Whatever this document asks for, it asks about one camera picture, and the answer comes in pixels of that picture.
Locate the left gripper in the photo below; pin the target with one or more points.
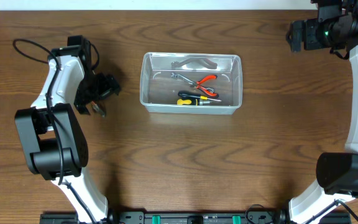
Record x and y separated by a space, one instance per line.
96 94

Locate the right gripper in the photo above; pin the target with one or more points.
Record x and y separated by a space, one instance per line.
308 27

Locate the black orange nail puller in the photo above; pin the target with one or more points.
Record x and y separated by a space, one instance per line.
98 108

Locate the slim black yellow screwdriver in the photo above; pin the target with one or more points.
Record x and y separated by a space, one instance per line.
187 94

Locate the silver combination wrench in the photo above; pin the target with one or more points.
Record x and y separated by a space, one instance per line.
183 78

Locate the stubby yellow black screwdriver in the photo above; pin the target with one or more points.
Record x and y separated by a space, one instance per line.
193 101

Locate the clear plastic container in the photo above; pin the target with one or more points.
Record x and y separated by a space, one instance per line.
159 91

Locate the red handled pliers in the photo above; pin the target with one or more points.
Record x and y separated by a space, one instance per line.
204 86

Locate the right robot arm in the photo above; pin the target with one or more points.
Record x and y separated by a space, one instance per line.
335 28

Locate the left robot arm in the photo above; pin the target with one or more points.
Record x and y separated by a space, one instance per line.
52 140

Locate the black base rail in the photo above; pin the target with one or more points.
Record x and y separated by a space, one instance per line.
189 218

